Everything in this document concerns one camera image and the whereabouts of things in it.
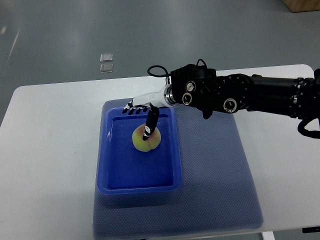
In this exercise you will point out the lower metal floor plate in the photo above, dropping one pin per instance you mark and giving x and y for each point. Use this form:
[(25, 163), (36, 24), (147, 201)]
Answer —
[(106, 68)]

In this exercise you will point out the blue textured mat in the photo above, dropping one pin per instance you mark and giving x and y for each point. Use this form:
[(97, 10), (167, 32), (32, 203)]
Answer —
[(197, 180)]

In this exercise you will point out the wooden box corner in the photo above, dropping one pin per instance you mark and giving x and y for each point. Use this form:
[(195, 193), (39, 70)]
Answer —
[(298, 6)]

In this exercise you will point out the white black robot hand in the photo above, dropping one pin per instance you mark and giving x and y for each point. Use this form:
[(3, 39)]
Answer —
[(150, 103)]

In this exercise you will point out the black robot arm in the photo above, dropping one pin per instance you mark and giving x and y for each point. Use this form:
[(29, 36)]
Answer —
[(197, 86)]

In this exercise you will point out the upper metal floor plate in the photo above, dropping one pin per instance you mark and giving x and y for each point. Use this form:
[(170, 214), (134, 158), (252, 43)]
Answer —
[(106, 57)]

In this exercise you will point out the blue plastic tray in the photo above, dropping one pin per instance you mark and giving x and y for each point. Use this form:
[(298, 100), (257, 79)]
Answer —
[(140, 150)]

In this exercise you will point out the metal floor plate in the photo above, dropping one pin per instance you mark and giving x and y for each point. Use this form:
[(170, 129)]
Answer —
[(106, 57), (106, 68)]

